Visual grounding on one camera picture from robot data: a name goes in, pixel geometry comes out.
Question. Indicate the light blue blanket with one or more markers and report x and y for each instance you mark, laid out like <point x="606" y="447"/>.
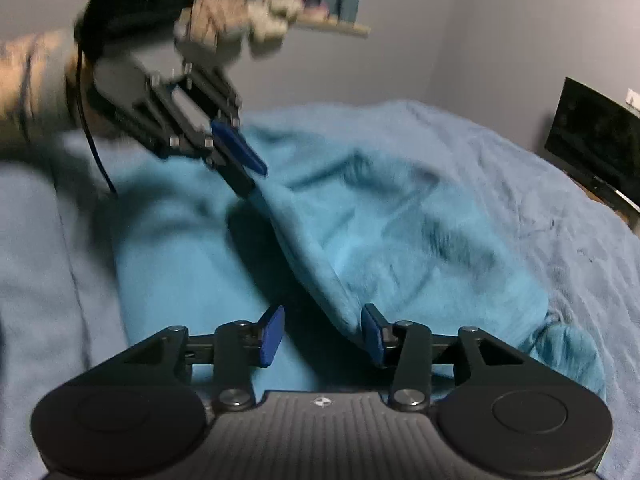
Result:
<point x="525" y="170"/>

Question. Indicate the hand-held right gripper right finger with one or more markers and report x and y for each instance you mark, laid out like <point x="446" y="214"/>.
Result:
<point x="372" y="336"/>

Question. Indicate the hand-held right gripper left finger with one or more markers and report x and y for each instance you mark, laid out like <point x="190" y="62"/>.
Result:
<point x="272" y="336"/>

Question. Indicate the teal hoodie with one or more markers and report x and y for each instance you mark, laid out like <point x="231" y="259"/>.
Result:
<point x="380" y="240"/>

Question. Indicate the black monitor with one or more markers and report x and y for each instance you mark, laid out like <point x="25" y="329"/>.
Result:
<point x="595" y="135"/>

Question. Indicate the wooden window sill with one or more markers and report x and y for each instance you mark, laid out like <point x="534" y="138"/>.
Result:
<point x="345" y="27"/>

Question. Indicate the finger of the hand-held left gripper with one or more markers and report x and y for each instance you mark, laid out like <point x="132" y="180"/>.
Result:
<point x="235" y="180"/>
<point x="240" y="149"/>

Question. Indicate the person's left forearm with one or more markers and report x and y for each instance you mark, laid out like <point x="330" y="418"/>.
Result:
<point x="40" y="90"/>

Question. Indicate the cream fleece garment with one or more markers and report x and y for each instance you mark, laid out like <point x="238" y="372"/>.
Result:
<point x="272" y="17"/>

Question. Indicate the pale pink plush toy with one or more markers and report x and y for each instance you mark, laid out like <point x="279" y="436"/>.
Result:
<point x="317" y="10"/>

